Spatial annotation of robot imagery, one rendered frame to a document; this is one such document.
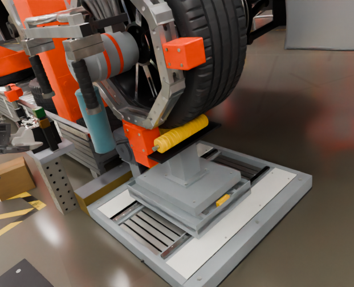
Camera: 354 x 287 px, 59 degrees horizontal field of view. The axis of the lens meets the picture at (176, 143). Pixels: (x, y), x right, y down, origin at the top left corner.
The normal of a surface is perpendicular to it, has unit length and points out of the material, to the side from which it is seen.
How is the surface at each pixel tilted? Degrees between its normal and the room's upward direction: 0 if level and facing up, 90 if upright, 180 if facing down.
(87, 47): 90
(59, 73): 90
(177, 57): 90
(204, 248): 0
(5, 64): 90
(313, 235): 0
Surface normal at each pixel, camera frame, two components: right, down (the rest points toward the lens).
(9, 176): 0.47, 0.33
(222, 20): 0.63, 0.09
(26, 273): -0.18, -0.87
